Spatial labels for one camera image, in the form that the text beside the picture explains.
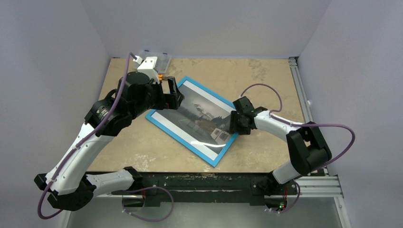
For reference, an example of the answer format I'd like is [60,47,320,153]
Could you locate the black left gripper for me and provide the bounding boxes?
[130,76,183,120]

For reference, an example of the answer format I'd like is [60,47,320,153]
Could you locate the blue wooden picture frame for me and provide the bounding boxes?
[145,76,239,168]

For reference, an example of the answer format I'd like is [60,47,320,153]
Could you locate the grey landscape photo print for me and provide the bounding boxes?
[150,80,235,162]

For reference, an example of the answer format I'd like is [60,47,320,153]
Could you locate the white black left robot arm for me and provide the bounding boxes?
[34,72,184,211]

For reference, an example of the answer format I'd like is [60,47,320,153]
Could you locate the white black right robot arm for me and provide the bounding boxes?
[229,96,332,193]

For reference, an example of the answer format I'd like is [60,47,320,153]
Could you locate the orange black pliers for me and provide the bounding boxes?
[158,75,169,83]

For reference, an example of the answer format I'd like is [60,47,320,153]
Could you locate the clear plastic organizer box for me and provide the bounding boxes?
[138,50,172,74]

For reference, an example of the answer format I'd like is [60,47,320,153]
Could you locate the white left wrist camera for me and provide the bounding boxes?
[132,56,160,84]

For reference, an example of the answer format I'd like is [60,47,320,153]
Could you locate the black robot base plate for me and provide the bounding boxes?
[111,172,298,209]

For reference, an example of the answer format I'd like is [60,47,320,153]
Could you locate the aluminium front rail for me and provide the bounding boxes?
[65,175,344,199]

